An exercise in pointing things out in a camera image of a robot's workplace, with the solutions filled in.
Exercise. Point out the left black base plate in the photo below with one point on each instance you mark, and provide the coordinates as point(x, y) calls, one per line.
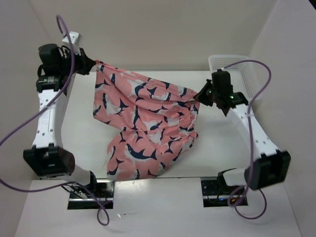
point(79, 199)

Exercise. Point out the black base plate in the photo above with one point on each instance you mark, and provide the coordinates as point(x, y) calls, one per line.
point(213, 194)
point(79, 199)

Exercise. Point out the pink shark print shorts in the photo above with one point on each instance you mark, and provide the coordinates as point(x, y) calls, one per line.
point(156, 122)

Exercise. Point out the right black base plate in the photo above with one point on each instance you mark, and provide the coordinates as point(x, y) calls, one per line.
point(213, 194)

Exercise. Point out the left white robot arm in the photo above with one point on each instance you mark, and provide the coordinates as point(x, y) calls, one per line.
point(47, 156)

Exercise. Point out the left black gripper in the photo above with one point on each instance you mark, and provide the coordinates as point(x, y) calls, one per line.
point(86, 63)

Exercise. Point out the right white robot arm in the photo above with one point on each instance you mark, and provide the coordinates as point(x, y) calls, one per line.
point(270, 164)

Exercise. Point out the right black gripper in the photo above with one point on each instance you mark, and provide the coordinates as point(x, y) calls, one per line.
point(201, 97)

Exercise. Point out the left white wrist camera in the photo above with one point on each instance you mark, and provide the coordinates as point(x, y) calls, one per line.
point(75, 40)

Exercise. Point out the white plastic basket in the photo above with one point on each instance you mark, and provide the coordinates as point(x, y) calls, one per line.
point(243, 75)

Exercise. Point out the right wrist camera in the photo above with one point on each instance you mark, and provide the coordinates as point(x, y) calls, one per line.
point(221, 81)

